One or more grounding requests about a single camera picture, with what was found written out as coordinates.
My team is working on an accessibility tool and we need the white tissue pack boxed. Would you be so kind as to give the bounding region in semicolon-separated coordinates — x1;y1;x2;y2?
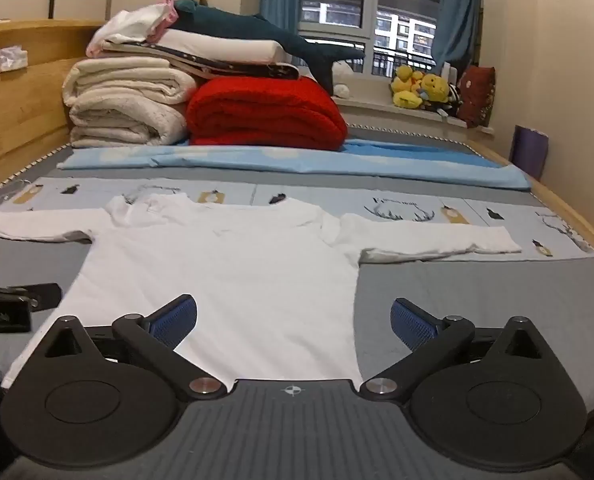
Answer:
0;46;28;72

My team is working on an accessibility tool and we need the white long-sleeved shirt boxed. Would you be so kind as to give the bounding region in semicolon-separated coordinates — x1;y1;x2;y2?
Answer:
0;194;522;390

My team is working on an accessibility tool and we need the white plush toy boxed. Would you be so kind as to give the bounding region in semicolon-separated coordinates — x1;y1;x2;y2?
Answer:
331;62;356;99

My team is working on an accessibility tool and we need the teal shark plush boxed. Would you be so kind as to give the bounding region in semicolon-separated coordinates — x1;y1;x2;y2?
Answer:
173;0;366;97

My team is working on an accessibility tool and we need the white folded pillow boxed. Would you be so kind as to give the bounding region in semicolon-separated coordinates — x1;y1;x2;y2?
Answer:
101;28;305;68

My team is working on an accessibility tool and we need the light blue sheet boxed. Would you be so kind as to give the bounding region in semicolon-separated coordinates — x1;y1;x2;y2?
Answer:
57;139;532;191

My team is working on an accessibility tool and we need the yellow duck plush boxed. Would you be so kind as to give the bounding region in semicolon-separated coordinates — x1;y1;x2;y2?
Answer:
391;66;424;109

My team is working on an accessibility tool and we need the cream folded blanket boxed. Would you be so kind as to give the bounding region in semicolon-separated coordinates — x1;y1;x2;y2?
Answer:
63;55;198;149

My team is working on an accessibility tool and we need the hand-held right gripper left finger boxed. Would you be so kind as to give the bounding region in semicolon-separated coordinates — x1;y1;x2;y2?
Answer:
32;294;228;402

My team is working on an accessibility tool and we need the black and white striped plush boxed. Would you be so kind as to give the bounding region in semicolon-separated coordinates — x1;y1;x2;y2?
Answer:
446;85;464;117

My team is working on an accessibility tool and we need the purple folded mat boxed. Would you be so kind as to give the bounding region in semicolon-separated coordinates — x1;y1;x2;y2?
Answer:
509;125;548;181

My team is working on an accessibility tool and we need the red folded blanket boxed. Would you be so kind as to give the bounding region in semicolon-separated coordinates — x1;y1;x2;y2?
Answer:
186;76;348;153

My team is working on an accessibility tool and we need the dark patterned folded cloth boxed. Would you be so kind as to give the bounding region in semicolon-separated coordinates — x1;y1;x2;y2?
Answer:
147;42;300;81

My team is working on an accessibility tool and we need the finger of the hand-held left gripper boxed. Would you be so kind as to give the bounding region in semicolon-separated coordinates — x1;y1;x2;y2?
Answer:
0;283;64;311

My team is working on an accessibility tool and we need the dark red cushion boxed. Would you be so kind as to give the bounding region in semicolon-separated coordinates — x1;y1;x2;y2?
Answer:
459;65;498;129

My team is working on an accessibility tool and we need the yellow and blue plush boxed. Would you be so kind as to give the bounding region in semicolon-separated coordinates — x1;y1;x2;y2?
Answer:
419;74;450;112

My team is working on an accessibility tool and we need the wooden bed frame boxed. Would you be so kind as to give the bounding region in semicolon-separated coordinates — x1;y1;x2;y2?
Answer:
0;20;594;281

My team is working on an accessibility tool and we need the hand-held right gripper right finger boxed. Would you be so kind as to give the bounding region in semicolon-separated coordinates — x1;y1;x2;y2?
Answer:
359;297;558;403

